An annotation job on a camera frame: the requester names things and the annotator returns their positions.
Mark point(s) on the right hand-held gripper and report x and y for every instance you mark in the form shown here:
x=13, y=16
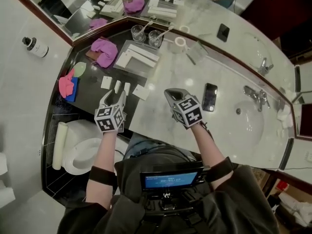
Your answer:
x=187, y=112

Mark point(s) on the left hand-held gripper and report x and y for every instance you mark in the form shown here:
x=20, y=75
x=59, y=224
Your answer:
x=109, y=119

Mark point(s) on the person's right forearm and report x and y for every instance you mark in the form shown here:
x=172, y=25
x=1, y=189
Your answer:
x=209, y=145

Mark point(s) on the person's left forearm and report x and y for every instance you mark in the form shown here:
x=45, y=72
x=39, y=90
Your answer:
x=104, y=152

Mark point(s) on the black forearm band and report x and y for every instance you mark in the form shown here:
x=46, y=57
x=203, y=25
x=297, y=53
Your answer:
x=220, y=169
x=102, y=175

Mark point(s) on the black smartphone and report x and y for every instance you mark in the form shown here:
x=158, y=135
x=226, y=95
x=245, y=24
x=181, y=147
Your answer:
x=210, y=97

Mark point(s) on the clear acrylic tray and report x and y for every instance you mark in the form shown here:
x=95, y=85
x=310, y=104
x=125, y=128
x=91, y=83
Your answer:
x=139, y=71

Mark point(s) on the blue cloth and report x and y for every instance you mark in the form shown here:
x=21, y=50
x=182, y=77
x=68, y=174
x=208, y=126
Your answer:
x=74, y=94

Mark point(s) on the green pen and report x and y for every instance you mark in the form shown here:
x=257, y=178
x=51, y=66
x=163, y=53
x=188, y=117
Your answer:
x=191, y=59

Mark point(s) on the white toilet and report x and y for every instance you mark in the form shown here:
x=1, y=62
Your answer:
x=80, y=135

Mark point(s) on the person's blue jeans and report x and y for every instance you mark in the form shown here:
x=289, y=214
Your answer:
x=136, y=142

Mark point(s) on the white tape roll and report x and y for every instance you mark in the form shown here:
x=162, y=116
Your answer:
x=176, y=46

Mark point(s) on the brown cloth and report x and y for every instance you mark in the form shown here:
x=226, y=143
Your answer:
x=90, y=55

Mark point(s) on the pink cloth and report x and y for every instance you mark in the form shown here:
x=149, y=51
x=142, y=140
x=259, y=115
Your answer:
x=65, y=85

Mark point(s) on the printed card with green edge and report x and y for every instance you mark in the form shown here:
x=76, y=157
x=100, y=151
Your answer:
x=198, y=50

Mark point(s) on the purple towel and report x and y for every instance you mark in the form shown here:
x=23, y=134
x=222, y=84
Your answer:
x=104, y=49

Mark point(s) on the clear drinking glass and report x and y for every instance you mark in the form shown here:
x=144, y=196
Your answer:
x=154, y=40
x=137, y=34

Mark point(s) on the white toothbrush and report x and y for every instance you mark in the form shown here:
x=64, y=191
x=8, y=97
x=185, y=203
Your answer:
x=147, y=27
x=167, y=32

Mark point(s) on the cream paper roll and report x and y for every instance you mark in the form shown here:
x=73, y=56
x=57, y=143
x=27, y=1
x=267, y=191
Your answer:
x=59, y=145

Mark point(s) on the white sink basin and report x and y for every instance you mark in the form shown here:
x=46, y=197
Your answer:
x=251, y=128

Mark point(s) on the chrome faucet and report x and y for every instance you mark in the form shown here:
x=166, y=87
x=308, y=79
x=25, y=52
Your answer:
x=258, y=96

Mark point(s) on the black chest-mounted monitor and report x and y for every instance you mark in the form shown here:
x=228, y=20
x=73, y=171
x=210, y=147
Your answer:
x=170, y=179

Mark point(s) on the white bottle with black cap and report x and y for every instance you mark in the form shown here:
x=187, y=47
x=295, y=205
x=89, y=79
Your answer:
x=39, y=49

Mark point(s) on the white crumpled tissue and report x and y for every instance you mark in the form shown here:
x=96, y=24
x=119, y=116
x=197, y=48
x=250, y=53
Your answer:
x=284, y=116

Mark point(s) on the cardboard box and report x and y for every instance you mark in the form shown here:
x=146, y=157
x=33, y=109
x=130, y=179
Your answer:
x=260, y=175

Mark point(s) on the person's dark jacket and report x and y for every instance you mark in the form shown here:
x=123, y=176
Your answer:
x=243, y=203

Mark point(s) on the red box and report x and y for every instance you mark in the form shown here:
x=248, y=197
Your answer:
x=282, y=185

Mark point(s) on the white plastic bag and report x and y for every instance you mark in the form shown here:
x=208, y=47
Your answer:
x=296, y=208

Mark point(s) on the large wall mirror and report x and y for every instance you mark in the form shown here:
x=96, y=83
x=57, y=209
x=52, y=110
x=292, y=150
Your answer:
x=231, y=16

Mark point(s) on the angled side wall mirror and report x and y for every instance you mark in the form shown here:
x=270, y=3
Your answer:
x=304, y=84
x=48, y=1

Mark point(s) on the white wall socket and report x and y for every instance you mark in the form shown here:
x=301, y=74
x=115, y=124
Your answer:
x=308, y=156

